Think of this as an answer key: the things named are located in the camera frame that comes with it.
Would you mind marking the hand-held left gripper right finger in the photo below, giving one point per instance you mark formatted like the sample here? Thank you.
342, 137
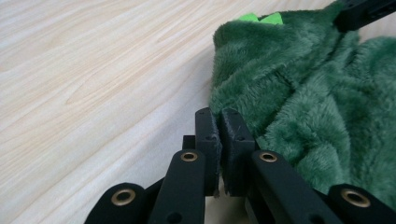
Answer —
236, 140

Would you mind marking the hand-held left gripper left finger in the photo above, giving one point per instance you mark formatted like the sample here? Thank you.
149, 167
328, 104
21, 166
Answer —
207, 137

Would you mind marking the green plush garment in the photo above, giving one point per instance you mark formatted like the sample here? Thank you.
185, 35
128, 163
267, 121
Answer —
305, 102

